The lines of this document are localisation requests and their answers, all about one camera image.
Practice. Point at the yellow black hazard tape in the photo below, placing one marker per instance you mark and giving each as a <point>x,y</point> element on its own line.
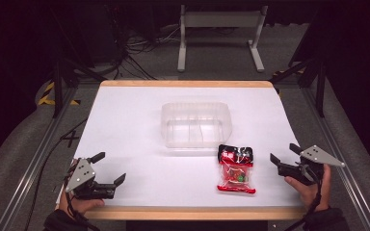
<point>46,96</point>

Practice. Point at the person's left hand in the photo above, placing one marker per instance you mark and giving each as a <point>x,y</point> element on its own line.
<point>82,205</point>

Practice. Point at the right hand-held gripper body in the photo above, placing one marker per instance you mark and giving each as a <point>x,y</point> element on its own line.
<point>318,157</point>

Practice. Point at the person's right hand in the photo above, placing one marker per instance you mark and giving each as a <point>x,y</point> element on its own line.
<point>311,194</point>

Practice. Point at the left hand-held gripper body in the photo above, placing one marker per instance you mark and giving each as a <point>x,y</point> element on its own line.
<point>83,174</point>

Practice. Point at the white metal stand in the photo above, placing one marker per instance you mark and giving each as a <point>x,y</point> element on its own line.
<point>220,18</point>

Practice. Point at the red snack packet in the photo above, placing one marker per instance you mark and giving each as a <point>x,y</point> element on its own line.
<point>236,174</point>

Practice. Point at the clear plastic container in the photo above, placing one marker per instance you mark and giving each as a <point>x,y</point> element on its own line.
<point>196,126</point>

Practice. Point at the aluminium rail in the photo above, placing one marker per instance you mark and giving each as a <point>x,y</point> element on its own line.
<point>35,166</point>
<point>337,141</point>

